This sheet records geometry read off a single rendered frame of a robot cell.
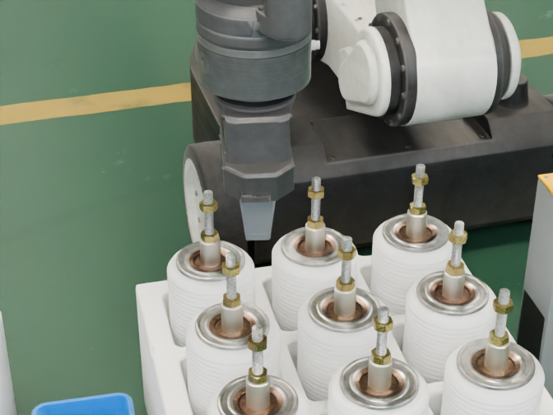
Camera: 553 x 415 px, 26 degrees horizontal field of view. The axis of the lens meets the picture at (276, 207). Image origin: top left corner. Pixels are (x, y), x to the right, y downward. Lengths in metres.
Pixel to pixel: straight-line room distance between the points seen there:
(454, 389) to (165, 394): 0.30
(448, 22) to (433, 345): 0.42
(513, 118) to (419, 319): 0.53
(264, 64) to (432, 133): 0.83
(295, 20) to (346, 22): 0.83
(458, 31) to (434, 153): 0.24
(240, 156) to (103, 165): 1.09
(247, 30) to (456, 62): 0.62
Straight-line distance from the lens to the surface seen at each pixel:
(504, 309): 1.14
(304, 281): 1.30
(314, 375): 1.25
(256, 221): 0.98
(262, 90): 0.90
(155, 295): 1.39
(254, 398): 1.11
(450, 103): 1.48
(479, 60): 1.48
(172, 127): 2.10
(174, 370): 1.28
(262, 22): 0.87
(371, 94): 1.47
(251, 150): 0.92
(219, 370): 1.20
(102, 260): 1.77
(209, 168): 1.60
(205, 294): 1.28
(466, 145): 1.68
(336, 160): 1.62
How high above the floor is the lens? 1.00
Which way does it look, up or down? 32 degrees down
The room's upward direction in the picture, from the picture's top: straight up
